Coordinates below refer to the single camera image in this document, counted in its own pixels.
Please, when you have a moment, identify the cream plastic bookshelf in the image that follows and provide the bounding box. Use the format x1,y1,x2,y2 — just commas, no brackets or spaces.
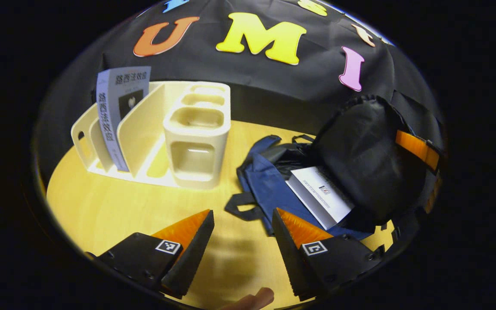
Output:
71,81,231,190

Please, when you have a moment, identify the blue spine book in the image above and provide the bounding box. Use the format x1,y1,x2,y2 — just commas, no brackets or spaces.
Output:
96,66,152,173

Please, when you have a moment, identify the white spine book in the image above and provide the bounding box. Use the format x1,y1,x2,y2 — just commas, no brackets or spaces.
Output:
285,166,355,231

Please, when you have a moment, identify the black backdrop cloth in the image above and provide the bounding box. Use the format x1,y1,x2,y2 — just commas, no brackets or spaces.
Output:
37,0,446,143

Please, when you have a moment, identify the blue schoolbag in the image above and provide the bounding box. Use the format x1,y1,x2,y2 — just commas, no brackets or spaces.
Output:
224,95,444,242

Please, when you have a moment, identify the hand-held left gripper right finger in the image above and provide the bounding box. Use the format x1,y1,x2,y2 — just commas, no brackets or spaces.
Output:
272,208,385,302

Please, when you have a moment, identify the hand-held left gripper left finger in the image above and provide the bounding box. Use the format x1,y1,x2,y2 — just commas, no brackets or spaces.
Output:
85,209,215,299

